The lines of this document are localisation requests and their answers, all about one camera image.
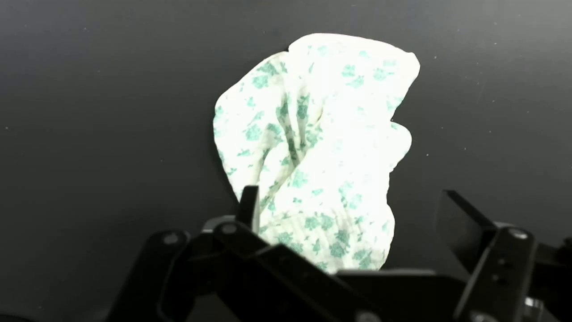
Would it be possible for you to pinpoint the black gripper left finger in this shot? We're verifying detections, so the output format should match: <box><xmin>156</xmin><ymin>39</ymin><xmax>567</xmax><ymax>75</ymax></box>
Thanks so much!
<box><xmin>106</xmin><ymin>184</ymin><xmax>383</xmax><ymax>322</ymax></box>

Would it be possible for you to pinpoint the white cloth with green print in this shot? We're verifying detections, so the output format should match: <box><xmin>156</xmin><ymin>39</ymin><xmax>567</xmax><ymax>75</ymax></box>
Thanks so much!
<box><xmin>212</xmin><ymin>32</ymin><xmax>423</xmax><ymax>276</ymax></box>

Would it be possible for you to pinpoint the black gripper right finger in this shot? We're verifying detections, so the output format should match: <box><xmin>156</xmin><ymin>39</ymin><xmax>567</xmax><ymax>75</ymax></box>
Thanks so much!
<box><xmin>437</xmin><ymin>188</ymin><xmax>572</xmax><ymax>322</ymax></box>

